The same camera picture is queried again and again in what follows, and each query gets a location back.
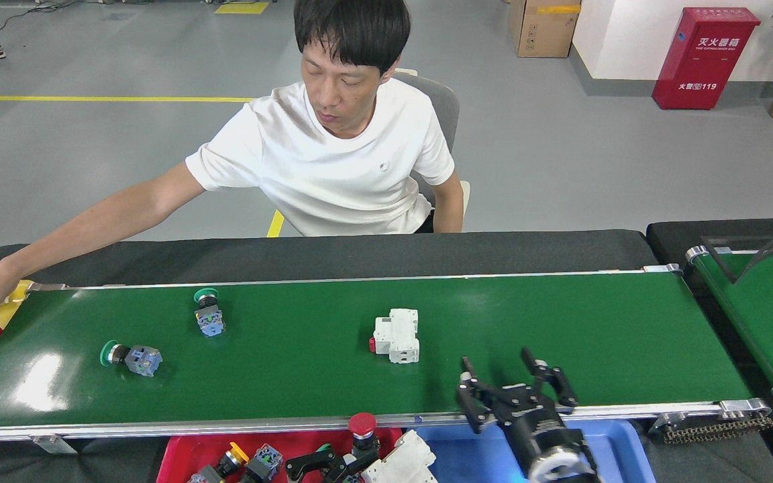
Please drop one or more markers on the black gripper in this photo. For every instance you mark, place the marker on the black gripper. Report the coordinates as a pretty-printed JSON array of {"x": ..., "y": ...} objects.
[{"x": 541, "y": 426}]

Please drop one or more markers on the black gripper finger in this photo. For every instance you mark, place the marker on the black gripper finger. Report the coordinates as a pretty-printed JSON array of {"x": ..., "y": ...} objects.
[{"x": 313, "y": 461}]

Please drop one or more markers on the grey blue push button switch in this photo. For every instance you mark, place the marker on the grey blue push button switch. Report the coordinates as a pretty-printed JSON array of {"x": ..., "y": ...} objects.
[{"x": 266, "y": 461}]

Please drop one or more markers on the yellow push button switch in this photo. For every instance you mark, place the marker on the yellow push button switch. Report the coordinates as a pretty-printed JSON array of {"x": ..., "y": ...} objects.
[{"x": 237, "y": 453}]

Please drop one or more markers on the white circuit breaker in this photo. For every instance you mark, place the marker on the white circuit breaker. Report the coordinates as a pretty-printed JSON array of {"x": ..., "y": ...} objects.
[
  {"x": 400, "y": 463},
  {"x": 396, "y": 335}
]

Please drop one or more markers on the person's right forearm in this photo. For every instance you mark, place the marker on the person's right forearm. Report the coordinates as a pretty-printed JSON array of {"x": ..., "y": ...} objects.
[{"x": 58, "y": 245}]

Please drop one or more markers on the long green conveyor belt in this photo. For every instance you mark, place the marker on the long green conveyor belt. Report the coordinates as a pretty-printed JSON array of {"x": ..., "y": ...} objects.
[{"x": 561, "y": 322}]

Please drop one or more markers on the red plastic tray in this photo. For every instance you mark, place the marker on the red plastic tray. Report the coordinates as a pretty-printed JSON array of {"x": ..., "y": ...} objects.
[{"x": 182, "y": 456}]

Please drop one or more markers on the blue plastic bin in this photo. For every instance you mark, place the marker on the blue plastic bin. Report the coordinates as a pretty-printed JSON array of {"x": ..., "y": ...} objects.
[{"x": 467, "y": 459}]

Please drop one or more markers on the thin black rod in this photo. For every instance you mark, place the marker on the thin black rod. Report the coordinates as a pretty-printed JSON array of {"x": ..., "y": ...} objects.
[{"x": 718, "y": 260}]

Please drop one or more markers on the person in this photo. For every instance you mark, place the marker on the person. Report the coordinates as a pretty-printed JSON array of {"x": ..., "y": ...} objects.
[{"x": 333, "y": 168}]

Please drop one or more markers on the cardboard box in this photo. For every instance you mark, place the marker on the cardboard box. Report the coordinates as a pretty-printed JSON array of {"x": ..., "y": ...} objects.
[{"x": 544, "y": 30}]

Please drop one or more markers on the red fire extinguisher cabinet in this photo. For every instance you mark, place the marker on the red fire extinguisher cabinet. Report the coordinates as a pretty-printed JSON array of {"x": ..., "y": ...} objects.
[{"x": 702, "y": 67}]

